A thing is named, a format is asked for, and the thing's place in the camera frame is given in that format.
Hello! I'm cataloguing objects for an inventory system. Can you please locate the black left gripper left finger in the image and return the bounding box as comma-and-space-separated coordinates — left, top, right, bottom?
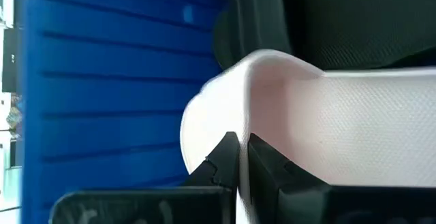
183, 131, 241, 190

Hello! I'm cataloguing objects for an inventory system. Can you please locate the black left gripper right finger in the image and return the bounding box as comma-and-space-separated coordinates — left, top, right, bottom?
247, 132, 331, 224

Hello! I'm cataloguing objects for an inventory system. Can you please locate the pink slide sandal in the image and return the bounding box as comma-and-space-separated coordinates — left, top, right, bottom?
179, 48, 436, 224

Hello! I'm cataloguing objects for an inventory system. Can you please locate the black slide sandal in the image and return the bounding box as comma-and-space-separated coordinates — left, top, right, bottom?
206, 0, 436, 71

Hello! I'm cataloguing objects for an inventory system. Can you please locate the blue plastic bin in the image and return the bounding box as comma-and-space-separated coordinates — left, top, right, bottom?
20, 0, 226, 224

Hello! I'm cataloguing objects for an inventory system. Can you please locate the black rectangular panel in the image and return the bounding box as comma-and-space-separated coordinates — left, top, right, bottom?
1, 28, 18, 94

